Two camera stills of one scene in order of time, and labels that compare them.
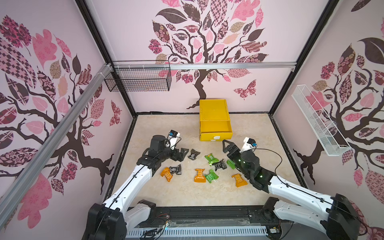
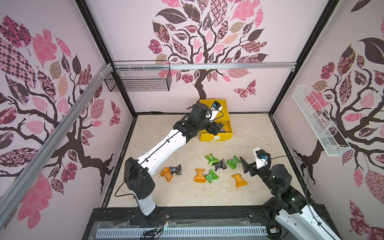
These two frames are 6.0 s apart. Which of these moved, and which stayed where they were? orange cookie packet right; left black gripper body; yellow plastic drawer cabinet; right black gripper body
Moved: left black gripper body; right black gripper body
Stayed: orange cookie packet right; yellow plastic drawer cabinet
